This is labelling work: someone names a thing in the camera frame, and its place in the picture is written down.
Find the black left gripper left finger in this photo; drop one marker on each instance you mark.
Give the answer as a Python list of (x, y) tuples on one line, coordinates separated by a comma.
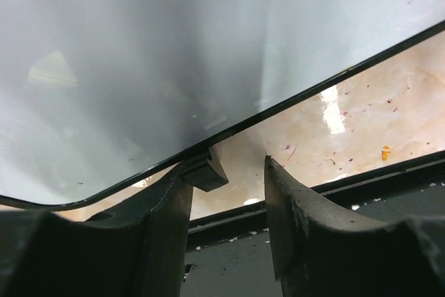
[(135, 248)]

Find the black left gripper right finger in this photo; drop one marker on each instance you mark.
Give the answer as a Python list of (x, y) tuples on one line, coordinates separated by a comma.
[(322, 249)]

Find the white whiteboard black frame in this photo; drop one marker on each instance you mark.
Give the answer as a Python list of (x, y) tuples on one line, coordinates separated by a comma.
[(97, 95)]

